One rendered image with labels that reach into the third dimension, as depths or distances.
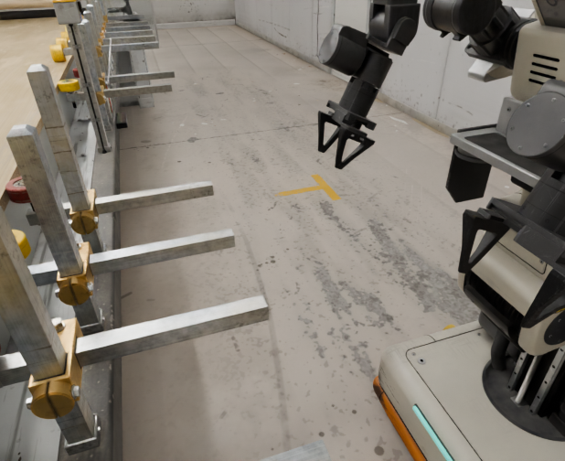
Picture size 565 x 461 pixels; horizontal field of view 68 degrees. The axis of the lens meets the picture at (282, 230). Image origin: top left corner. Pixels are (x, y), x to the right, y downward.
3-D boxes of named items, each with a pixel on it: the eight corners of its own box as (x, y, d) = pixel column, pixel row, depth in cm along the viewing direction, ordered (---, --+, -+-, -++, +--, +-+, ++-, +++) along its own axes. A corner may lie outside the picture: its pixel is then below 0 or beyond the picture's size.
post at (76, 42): (111, 147, 167) (79, 21, 142) (111, 152, 163) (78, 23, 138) (99, 149, 165) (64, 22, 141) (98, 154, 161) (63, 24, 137)
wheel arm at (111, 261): (232, 241, 92) (230, 225, 90) (236, 251, 89) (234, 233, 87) (12, 285, 81) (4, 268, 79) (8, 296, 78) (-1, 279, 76)
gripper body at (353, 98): (343, 122, 73) (362, 80, 71) (324, 108, 82) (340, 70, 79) (373, 134, 76) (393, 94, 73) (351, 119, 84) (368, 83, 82)
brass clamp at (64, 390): (89, 338, 67) (80, 316, 64) (83, 412, 56) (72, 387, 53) (47, 348, 65) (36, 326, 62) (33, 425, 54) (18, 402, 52)
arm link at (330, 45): (421, 23, 69) (392, 17, 76) (366, -10, 63) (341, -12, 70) (385, 93, 73) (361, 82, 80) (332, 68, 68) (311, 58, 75)
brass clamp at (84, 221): (101, 205, 108) (97, 187, 105) (101, 232, 97) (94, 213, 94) (76, 209, 106) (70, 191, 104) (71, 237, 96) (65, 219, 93)
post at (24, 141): (110, 339, 90) (34, 121, 64) (110, 352, 88) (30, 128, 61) (92, 344, 89) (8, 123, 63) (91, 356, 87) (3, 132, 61)
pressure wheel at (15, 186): (36, 236, 96) (17, 191, 89) (15, 227, 99) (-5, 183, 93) (66, 219, 101) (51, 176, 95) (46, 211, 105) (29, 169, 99)
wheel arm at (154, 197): (212, 192, 112) (210, 177, 110) (214, 198, 110) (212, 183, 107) (33, 222, 101) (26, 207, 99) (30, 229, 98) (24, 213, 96)
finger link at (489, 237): (472, 295, 46) (523, 223, 43) (431, 259, 52) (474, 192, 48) (508, 300, 50) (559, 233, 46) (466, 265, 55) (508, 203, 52)
